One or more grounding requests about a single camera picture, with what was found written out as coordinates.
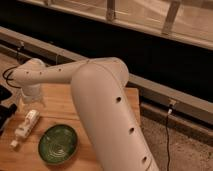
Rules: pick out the grey floor rail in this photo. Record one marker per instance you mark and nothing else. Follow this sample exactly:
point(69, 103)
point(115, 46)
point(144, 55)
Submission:
point(191, 116)

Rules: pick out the white window frame rail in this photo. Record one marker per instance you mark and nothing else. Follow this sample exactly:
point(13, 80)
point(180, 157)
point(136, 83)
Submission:
point(187, 21)

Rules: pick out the green ceramic bowl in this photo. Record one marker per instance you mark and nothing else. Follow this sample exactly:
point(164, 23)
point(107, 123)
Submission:
point(58, 144)

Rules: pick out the white plastic bottle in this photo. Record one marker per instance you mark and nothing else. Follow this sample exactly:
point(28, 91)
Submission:
point(24, 129)

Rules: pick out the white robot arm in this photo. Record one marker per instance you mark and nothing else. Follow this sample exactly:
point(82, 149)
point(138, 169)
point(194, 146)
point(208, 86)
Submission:
point(97, 90)

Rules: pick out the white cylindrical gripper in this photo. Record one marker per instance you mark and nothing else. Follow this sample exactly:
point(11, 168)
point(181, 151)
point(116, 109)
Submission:
point(30, 94)

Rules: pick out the black device at left edge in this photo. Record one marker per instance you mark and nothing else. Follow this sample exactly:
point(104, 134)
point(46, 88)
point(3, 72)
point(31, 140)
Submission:
point(5, 112)

